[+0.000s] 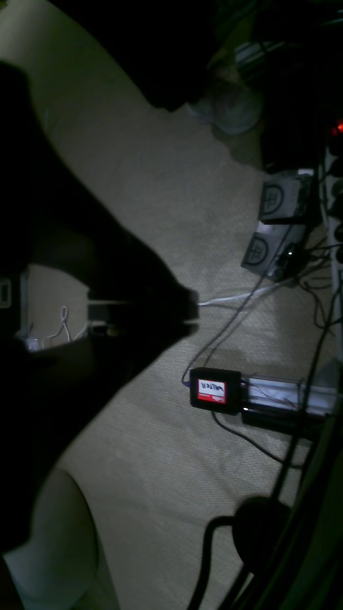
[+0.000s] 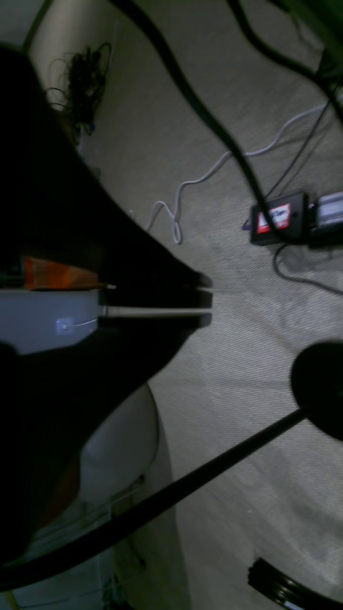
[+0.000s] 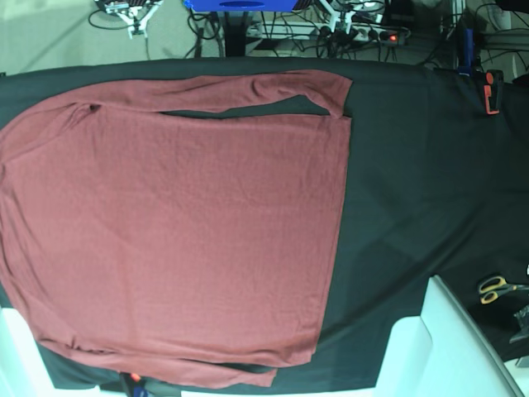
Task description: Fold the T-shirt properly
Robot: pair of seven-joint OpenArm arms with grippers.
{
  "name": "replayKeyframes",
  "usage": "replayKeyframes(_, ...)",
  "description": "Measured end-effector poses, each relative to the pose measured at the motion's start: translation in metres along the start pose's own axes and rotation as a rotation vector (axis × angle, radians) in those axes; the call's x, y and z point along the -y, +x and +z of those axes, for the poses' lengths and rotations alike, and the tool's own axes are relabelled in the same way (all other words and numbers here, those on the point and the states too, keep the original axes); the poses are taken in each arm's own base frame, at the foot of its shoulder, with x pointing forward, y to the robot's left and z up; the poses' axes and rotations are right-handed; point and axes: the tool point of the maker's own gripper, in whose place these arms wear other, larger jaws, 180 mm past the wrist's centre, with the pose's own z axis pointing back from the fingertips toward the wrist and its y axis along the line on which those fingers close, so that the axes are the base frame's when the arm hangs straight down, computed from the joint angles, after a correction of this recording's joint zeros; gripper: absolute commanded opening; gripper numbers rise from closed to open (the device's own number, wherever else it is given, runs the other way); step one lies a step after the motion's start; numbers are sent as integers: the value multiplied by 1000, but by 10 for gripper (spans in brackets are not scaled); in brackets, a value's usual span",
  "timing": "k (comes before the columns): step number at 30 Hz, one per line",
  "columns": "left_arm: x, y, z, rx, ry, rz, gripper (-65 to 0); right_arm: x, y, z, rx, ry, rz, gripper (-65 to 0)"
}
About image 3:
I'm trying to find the yellow-handled scissors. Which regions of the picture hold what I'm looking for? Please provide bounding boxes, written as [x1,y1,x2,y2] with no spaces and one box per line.
[478,275,528,305]

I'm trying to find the orange black clamp right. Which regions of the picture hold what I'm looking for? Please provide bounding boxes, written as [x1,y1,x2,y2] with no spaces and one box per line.
[483,69,504,115]

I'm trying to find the white foam block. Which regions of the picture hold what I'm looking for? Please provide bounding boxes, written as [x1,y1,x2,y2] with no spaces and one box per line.
[1,309,102,397]
[373,276,523,397]

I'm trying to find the red long-sleeve T-shirt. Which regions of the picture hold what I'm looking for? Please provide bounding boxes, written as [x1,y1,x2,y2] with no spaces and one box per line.
[1,70,352,389]

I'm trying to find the white power strip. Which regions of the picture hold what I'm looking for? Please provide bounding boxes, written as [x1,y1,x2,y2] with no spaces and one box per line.
[319,24,411,45]

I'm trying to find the orange blue clamp bottom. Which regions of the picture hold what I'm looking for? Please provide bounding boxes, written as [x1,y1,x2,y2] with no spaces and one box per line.
[119,372,150,397]

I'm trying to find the white foam block left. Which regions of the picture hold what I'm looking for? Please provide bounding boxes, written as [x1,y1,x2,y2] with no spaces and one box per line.
[1,309,102,397]

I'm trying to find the black table stand column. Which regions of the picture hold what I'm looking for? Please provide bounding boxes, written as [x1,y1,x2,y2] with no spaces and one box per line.
[218,12,253,57]

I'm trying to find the black table cloth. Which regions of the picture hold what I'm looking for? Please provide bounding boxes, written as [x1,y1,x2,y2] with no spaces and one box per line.
[1,58,528,395]

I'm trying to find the white foam block right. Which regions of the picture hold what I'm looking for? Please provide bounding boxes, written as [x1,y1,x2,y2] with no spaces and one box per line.
[373,276,523,397]

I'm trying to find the blue plastic box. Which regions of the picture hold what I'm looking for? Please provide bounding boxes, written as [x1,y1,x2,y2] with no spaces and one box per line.
[183,0,298,12]

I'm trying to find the black crumpled bag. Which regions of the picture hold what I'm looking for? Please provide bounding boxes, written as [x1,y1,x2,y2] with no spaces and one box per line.
[509,306,529,343]

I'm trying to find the blue clamp post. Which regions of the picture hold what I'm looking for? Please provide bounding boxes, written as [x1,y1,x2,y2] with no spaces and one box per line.
[457,28,474,76]

